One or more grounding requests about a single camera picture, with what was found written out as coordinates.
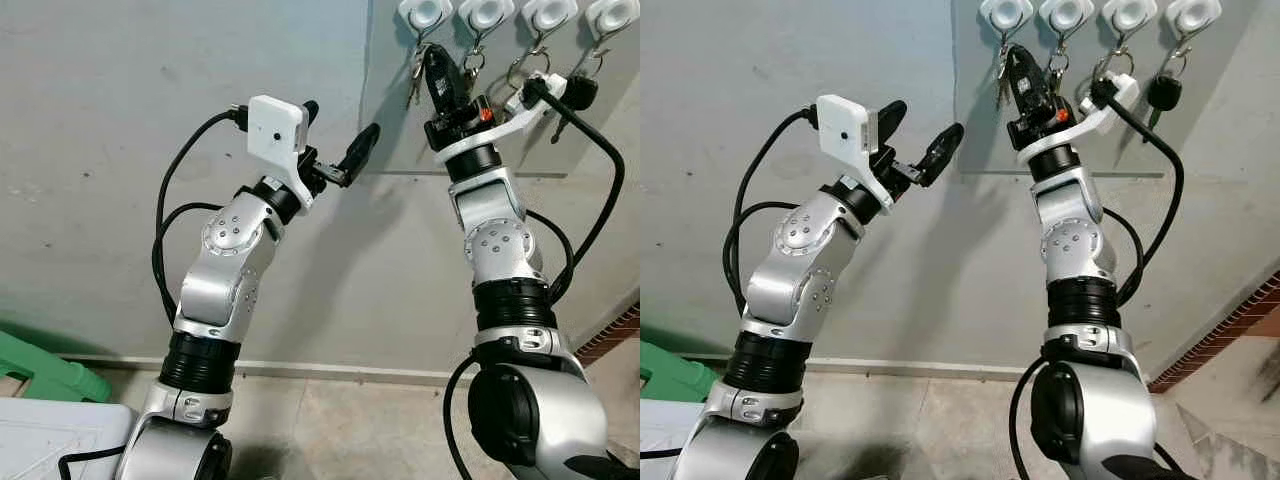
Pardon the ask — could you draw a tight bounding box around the metal key bunch with ring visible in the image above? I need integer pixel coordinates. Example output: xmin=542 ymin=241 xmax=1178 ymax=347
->
xmin=404 ymin=40 xmax=433 ymax=109
xmin=992 ymin=40 xmax=1016 ymax=107

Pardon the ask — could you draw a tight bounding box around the black car key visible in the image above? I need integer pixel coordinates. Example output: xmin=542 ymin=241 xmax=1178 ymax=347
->
xmin=553 ymin=42 xmax=607 ymax=143
xmin=1143 ymin=42 xmax=1185 ymax=133

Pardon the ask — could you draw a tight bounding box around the red brick ledge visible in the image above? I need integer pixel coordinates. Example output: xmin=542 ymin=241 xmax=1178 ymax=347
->
xmin=1145 ymin=270 xmax=1280 ymax=393
xmin=575 ymin=305 xmax=641 ymax=367

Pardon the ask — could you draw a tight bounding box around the green plastic stool stack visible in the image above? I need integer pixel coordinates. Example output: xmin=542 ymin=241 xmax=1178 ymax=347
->
xmin=0 ymin=330 xmax=113 ymax=404
xmin=640 ymin=340 xmax=706 ymax=404

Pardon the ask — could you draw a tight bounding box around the white plastic folding table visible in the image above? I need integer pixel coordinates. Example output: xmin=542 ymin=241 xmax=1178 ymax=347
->
xmin=0 ymin=398 xmax=136 ymax=480
xmin=640 ymin=398 xmax=711 ymax=480

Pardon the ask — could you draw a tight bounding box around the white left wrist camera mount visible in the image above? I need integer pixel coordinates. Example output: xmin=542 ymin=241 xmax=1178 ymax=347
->
xmin=817 ymin=95 xmax=882 ymax=211
xmin=247 ymin=95 xmax=313 ymax=211

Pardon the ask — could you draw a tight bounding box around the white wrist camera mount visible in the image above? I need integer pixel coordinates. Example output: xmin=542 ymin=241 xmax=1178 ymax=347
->
xmin=247 ymin=95 xmax=313 ymax=211
xmin=1018 ymin=75 xmax=1141 ymax=166
xmin=817 ymin=95 xmax=882 ymax=211
xmin=435 ymin=78 xmax=561 ymax=166

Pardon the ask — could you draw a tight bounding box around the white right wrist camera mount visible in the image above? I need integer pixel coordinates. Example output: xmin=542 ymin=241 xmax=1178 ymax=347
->
xmin=435 ymin=78 xmax=561 ymax=166
xmin=1018 ymin=75 xmax=1141 ymax=166

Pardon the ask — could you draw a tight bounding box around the silver key ring with clasp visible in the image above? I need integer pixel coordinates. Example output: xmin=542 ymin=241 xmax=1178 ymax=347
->
xmin=1090 ymin=42 xmax=1137 ymax=87
xmin=505 ymin=42 xmax=552 ymax=93

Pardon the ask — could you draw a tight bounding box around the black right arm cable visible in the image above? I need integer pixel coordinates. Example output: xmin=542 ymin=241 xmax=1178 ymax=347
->
xmin=525 ymin=78 xmax=627 ymax=303
xmin=1095 ymin=80 xmax=1187 ymax=307

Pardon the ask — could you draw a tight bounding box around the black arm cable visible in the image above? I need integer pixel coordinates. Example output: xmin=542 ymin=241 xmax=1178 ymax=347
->
xmin=1095 ymin=80 xmax=1187 ymax=307
xmin=525 ymin=78 xmax=627 ymax=303
xmin=152 ymin=108 xmax=251 ymax=326
xmin=722 ymin=108 xmax=821 ymax=317

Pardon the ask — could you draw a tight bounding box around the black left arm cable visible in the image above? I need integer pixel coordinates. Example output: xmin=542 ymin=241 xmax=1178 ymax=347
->
xmin=722 ymin=108 xmax=821 ymax=317
xmin=152 ymin=108 xmax=251 ymax=326

